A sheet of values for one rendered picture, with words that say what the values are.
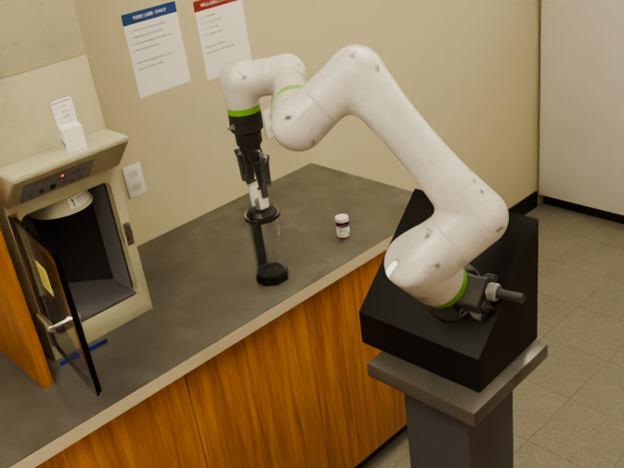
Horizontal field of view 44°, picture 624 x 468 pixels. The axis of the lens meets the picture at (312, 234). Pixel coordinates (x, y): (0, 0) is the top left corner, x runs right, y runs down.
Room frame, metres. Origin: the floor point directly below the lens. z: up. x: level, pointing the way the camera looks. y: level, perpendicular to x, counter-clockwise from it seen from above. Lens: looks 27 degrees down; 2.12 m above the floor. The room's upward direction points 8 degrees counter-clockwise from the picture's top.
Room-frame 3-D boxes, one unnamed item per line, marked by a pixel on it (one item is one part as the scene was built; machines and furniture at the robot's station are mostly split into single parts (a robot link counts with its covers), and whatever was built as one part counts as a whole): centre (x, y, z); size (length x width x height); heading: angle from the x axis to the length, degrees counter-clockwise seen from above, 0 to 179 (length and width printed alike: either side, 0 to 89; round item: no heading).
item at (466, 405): (1.55, -0.32, 0.92); 0.32 x 0.32 x 0.04; 42
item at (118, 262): (1.96, 0.70, 1.19); 0.26 x 0.24 x 0.35; 130
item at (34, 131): (1.96, 0.70, 1.33); 0.32 x 0.25 x 0.77; 130
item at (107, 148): (1.82, 0.59, 1.46); 0.32 x 0.11 x 0.10; 130
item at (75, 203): (1.96, 0.67, 1.34); 0.18 x 0.18 x 0.05
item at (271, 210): (2.05, 0.14, 1.18); 0.09 x 0.09 x 0.07
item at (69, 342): (1.63, 0.65, 1.19); 0.30 x 0.01 x 0.40; 33
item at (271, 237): (2.05, 0.14, 1.06); 0.11 x 0.11 x 0.21
